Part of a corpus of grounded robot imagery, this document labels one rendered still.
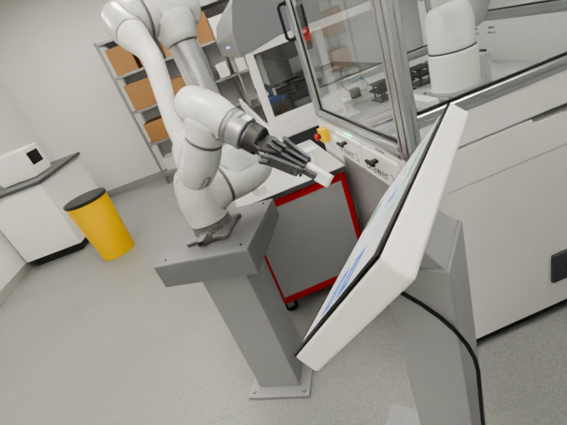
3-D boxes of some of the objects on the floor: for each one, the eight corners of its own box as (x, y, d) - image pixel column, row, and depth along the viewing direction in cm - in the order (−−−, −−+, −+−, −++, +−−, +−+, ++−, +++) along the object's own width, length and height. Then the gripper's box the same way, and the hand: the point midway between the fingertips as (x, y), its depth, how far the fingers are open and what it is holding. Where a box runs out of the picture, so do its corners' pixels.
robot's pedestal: (250, 399, 170) (177, 278, 137) (263, 346, 195) (206, 234, 162) (310, 397, 161) (248, 267, 127) (316, 343, 186) (267, 223, 152)
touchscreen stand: (356, 537, 114) (235, 307, 69) (393, 407, 145) (326, 190, 100) (552, 643, 86) (564, 368, 40) (546, 453, 117) (549, 178, 71)
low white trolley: (286, 319, 209) (236, 209, 175) (267, 263, 264) (227, 172, 231) (376, 280, 212) (345, 164, 178) (339, 233, 267) (310, 139, 234)
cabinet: (449, 365, 153) (421, 207, 117) (354, 249, 245) (322, 140, 209) (642, 277, 158) (672, 100, 123) (478, 196, 250) (467, 82, 215)
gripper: (236, 131, 82) (326, 182, 78) (264, 114, 92) (345, 158, 88) (230, 157, 87) (315, 207, 83) (257, 137, 97) (334, 181, 93)
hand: (318, 174), depth 86 cm, fingers closed
